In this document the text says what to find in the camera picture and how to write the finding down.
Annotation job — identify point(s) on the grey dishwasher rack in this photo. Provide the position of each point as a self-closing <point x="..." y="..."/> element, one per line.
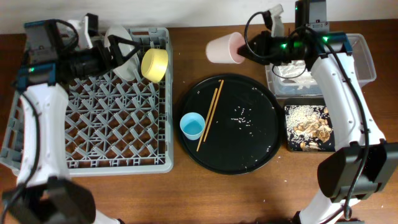
<point x="118" y="127"/>

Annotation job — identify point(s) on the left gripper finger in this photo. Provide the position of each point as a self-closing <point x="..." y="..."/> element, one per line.
<point x="114" y="41"/>
<point x="125" y="57"/>

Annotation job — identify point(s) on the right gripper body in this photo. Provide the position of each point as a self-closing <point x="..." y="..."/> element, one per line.
<point x="277" y="50"/>

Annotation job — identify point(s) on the black rectangular tray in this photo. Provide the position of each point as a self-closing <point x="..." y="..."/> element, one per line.
<point x="308" y="127"/>

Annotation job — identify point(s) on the yellow bowl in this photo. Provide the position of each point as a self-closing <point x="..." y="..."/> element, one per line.
<point x="154" y="64"/>

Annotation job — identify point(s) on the blue cup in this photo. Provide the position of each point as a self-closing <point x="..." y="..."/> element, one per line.
<point x="192" y="125"/>

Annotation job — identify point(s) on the clear plastic bin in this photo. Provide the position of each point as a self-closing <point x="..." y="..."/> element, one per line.
<point x="364" y="68"/>

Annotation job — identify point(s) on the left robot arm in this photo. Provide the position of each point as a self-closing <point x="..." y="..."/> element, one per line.
<point x="44" y="192"/>

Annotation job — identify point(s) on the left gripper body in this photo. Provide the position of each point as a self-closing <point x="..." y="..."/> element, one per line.
<point x="86" y="63"/>

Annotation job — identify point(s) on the round black tray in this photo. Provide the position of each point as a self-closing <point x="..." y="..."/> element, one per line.
<point x="247" y="127"/>

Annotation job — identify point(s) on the pink cup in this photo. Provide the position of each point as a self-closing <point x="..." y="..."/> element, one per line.
<point x="225" y="49"/>

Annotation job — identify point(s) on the grey plate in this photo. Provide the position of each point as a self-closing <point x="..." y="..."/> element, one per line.
<point x="118" y="30"/>

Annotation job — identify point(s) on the food scraps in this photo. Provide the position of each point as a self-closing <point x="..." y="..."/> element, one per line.
<point x="309" y="127"/>

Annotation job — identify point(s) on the white napkin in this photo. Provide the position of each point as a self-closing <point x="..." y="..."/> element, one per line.
<point x="294" y="73"/>

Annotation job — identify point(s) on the wooden chopstick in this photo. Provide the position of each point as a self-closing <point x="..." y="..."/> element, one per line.
<point x="207" y="118"/>
<point x="214" y="109"/>

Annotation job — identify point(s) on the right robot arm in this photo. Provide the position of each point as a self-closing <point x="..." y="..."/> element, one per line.
<point x="363" y="161"/>

